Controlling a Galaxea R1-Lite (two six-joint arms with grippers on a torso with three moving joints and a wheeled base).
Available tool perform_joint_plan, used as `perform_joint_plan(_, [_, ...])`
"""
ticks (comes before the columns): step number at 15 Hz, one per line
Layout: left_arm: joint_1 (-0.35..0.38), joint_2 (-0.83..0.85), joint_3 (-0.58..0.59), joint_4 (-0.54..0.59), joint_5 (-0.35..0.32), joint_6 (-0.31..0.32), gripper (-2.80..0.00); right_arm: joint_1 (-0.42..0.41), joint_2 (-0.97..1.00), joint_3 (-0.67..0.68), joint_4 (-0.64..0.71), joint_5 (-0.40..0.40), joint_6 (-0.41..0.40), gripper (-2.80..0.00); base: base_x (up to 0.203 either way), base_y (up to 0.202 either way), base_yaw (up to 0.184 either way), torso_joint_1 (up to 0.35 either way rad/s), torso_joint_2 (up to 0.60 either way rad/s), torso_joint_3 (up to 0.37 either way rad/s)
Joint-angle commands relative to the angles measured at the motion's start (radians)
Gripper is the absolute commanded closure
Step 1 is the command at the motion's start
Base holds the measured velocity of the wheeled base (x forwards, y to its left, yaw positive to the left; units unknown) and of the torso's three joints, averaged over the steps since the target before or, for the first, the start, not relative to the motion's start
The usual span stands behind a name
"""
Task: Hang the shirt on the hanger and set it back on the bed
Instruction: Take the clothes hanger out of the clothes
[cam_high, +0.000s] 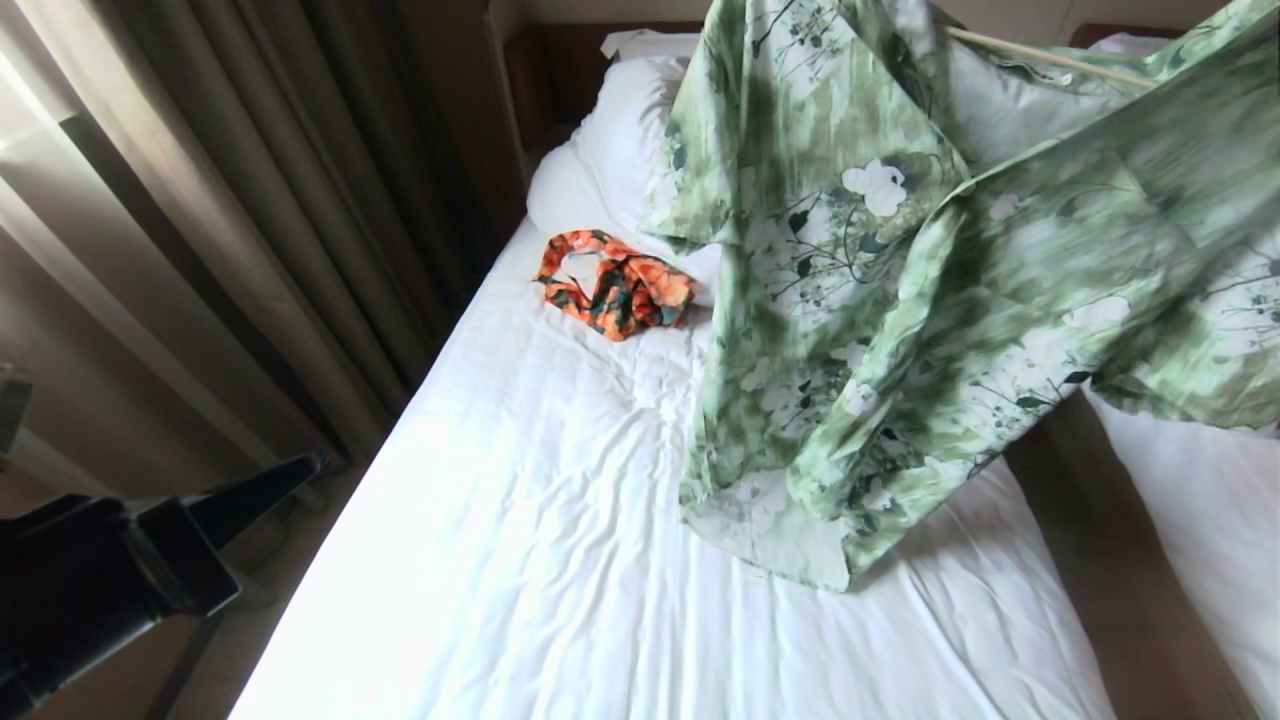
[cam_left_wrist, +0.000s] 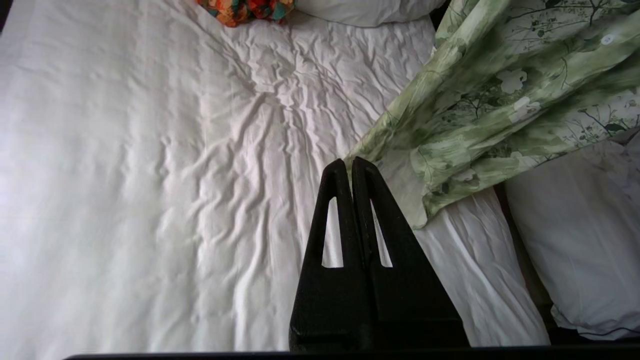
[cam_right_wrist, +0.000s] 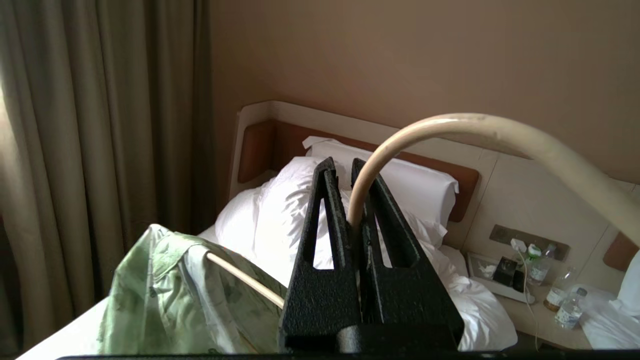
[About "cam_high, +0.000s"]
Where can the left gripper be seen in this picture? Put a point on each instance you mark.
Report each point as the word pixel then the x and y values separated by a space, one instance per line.
pixel 90 580

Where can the green floral shirt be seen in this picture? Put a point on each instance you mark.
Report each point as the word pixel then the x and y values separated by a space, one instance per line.
pixel 880 300

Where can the wooden hanger rod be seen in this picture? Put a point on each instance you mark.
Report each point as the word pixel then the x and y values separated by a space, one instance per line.
pixel 1050 60

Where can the white bed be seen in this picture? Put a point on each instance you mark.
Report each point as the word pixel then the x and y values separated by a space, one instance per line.
pixel 1200 520
pixel 560 520

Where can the brown curtain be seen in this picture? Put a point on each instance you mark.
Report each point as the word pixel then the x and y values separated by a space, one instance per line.
pixel 260 200

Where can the orange floral garment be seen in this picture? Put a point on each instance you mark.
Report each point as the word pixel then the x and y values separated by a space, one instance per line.
pixel 620 285

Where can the white pillow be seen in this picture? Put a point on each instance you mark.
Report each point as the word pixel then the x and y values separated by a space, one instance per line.
pixel 620 140
pixel 1125 44
pixel 650 44

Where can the dark wooden headboard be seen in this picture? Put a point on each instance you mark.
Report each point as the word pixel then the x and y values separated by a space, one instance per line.
pixel 560 70
pixel 1100 32

